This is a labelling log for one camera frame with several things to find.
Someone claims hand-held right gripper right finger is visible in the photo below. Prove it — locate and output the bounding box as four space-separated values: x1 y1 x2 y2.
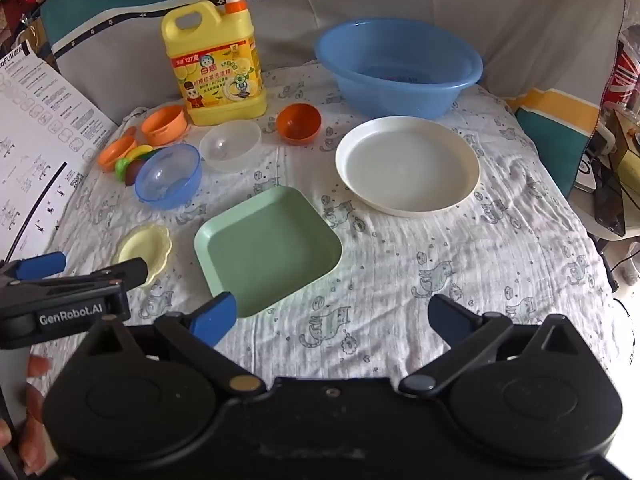
399 293 587 397

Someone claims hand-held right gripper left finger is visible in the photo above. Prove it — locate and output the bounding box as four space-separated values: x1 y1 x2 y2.
75 291 267 398

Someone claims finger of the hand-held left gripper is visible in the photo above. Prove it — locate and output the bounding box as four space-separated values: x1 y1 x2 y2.
30 257 149 295
0 251 67 288

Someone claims yellow flower-shaped dish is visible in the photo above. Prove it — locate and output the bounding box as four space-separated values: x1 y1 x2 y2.
112 225 172 289

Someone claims green square plate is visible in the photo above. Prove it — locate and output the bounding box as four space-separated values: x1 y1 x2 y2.
194 186 343 319

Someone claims blue translucent bowl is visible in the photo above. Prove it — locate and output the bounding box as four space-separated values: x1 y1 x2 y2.
135 143 203 211

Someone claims white round plate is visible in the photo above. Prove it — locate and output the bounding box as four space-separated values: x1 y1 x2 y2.
335 116 481 218

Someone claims person's left hand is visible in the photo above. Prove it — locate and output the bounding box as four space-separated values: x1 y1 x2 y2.
0 355 56 473

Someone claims white cat-print cloth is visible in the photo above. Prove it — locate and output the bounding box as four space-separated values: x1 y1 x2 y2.
30 60 618 386

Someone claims orange plastic plate dish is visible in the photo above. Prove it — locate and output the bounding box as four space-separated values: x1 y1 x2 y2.
97 127 138 172

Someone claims white instruction sheet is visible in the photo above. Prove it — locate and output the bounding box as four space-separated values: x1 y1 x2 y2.
0 42 118 266

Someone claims orange toy pot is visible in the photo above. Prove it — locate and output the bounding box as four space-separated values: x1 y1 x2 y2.
141 105 188 147

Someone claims clear plastic bowl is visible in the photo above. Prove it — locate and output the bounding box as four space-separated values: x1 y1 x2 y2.
199 120 262 173

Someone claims black flat device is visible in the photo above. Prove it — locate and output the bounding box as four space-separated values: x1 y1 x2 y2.
592 160 628 238

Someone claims small orange bowl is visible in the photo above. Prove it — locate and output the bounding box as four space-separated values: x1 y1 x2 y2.
276 103 321 146

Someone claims teal yellow striped cushion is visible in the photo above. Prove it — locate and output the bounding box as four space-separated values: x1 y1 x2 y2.
505 87 601 198

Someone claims yellow detergent bottle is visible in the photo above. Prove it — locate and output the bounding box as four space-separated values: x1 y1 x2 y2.
161 0 268 127

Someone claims blue plastic basin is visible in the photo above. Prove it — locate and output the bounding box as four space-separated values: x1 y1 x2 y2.
315 17 484 121

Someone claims yellow cardboard box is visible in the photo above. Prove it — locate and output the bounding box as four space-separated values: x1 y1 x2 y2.
607 112 640 193

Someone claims red drinks pack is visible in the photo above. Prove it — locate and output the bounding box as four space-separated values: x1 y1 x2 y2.
607 40 640 111

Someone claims grey teal sofa cover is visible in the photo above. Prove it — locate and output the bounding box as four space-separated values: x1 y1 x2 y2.
40 0 631 126

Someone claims black cable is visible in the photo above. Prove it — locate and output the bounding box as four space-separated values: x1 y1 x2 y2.
0 161 67 263

